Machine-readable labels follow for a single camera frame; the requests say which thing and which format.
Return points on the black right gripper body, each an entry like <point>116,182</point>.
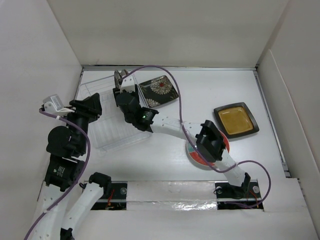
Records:
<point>135,93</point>

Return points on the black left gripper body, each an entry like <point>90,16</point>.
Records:
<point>84,114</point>

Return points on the round plate black checkered rim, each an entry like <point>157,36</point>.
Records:
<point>117,79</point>

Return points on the blue round plate brown rim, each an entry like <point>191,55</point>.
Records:
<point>133,77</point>

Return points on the cream round plate tree design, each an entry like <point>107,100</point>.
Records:
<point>124,73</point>

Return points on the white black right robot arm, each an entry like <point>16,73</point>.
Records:
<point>203,137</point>

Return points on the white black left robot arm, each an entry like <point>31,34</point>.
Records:
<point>69,147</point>

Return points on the clear plastic dish rack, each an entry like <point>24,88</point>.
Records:
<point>110,131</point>

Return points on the black square floral plate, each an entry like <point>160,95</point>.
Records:
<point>158,91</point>

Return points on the red teal round plate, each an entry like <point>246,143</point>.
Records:
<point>196,160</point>

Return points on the square yellow plate dark rim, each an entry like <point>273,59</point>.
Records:
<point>236,120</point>

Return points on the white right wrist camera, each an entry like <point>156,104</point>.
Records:
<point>128,85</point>

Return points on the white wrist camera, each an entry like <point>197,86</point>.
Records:
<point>128,85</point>
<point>53,105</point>

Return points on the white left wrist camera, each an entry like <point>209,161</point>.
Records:
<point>53,105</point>

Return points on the aluminium frame rail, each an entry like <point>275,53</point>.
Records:
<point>89,67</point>

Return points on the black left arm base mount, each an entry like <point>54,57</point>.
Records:
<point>115,199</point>

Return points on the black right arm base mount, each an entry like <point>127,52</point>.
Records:
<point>229,199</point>

